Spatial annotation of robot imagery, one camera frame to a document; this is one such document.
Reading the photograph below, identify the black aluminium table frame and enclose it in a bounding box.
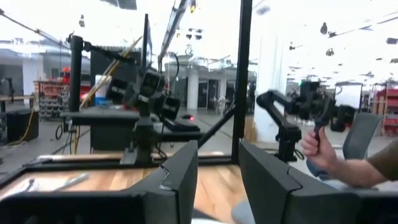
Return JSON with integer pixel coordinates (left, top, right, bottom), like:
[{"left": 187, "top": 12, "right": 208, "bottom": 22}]
[{"left": 0, "top": 0, "right": 253, "bottom": 190}]

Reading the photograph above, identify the grey office chair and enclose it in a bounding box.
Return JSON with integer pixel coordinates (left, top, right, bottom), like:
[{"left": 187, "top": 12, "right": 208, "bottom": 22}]
[{"left": 341, "top": 112, "right": 384, "bottom": 161}]

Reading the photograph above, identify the black backlit keyboard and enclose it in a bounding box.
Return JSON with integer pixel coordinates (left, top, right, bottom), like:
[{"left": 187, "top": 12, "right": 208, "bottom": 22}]
[{"left": 161, "top": 117, "right": 200, "bottom": 132}]

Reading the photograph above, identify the teal-handled spoon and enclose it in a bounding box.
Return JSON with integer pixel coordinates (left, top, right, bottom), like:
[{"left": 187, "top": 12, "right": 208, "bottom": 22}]
[{"left": 18, "top": 179, "right": 40, "bottom": 192}]

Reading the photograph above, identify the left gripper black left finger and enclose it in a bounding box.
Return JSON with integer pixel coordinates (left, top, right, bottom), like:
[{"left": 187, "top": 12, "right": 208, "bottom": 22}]
[{"left": 0, "top": 139, "right": 199, "bottom": 224}]

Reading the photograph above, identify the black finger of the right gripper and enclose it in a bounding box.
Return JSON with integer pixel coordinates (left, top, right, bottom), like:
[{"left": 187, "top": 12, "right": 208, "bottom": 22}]
[
  {"left": 160, "top": 96, "right": 182, "bottom": 121},
  {"left": 106, "top": 77, "right": 127, "bottom": 103}
]

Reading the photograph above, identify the red storage rack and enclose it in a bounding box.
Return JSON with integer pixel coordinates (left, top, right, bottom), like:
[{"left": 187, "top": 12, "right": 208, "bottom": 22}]
[
  {"left": 33, "top": 79, "right": 71, "bottom": 121},
  {"left": 371, "top": 82, "right": 398, "bottom": 136}
]

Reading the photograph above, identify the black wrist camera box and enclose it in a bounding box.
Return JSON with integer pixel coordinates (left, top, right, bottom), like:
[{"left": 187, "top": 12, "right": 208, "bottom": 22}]
[{"left": 141, "top": 68, "right": 165, "bottom": 94}]

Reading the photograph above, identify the black monitor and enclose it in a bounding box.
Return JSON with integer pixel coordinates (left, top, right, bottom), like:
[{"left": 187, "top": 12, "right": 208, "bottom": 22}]
[{"left": 90, "top": 49, "right": 142, "bottom": 85}]

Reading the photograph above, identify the dark desk with post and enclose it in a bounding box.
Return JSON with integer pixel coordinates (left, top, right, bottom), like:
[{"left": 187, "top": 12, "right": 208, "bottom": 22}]
[{"left": 60, "top": 107, "right": 141, "bottom": 152}]

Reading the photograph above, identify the person's forearm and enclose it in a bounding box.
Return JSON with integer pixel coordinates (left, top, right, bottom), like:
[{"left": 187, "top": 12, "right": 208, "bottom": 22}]
[{"left": 329, "top": 139, "right": 398, "bottom": 189}]

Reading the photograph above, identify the black vertical post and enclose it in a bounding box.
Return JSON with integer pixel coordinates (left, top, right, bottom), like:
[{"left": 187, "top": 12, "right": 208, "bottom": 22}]
[{"left": 67, "top": 33, "right": 85, "bottom": 113}]

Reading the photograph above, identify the black cabinet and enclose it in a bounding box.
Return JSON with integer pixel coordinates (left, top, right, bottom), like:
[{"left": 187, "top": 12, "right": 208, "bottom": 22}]
[{"left": 5, "top": 109, "right": 40, "bottom": 144}]

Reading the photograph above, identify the grey-blue cloth napkin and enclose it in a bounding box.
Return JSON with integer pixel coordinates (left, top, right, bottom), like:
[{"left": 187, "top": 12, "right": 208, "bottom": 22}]
[{"left": 231, "top": 200, "right": 256, "bottom": 224}]

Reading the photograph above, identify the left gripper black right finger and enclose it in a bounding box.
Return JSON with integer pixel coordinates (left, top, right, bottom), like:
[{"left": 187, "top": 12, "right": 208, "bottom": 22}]
[{"left": 238, "top": 140, "right": 398, "bottom": 224}]

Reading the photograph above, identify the person's hand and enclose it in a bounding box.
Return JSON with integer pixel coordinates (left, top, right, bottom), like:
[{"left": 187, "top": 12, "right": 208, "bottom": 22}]
[{"left": 300, "top": 126, "right": 339, "bottom": 171}]

